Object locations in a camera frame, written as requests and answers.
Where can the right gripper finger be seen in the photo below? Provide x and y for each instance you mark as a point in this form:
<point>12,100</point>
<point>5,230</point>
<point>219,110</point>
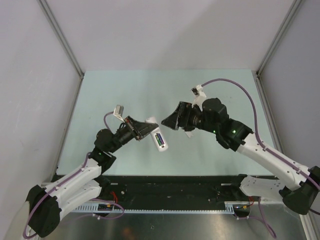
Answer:
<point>177,112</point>
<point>171,122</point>

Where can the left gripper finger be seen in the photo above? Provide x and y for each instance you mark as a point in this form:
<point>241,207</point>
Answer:
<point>143,131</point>
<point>141,125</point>

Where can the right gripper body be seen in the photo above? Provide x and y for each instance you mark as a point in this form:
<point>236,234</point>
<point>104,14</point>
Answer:
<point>189,112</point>

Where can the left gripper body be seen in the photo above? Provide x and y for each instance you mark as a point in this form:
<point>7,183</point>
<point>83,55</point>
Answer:
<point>131,126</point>

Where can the white battery cover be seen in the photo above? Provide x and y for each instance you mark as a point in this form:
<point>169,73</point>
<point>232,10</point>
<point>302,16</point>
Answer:
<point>189,134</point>

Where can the green battery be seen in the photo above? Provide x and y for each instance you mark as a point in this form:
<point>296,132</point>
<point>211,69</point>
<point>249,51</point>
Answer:
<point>159,139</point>

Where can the blue battery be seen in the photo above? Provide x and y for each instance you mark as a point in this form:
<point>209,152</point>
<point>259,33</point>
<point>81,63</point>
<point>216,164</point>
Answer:
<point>160,139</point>

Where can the white remote control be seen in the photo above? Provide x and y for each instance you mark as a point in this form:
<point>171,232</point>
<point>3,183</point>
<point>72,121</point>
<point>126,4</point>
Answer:
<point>158,130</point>

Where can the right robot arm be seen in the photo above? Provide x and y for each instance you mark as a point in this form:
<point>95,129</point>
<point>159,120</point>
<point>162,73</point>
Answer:
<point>295,185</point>

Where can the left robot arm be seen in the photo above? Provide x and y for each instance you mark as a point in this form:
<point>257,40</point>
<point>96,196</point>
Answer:
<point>50,204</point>

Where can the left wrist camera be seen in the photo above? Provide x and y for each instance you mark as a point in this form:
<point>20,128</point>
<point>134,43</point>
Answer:
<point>118,111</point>

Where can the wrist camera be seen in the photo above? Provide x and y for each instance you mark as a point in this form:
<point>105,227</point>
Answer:
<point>200,96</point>
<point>118,111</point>

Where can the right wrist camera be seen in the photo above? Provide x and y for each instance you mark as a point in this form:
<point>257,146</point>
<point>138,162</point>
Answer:
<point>200,96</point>

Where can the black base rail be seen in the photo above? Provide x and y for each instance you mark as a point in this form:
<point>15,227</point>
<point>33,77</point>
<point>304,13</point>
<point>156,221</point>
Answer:
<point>140,193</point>

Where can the left aluminium frame post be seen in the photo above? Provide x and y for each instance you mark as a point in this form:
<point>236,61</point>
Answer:
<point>57,30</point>

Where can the aluminium frame post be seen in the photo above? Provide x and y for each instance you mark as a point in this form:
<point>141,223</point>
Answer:
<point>280,34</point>
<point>57,30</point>

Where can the right aluminium frame post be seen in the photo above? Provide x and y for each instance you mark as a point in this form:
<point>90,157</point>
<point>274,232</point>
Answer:
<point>280,34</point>

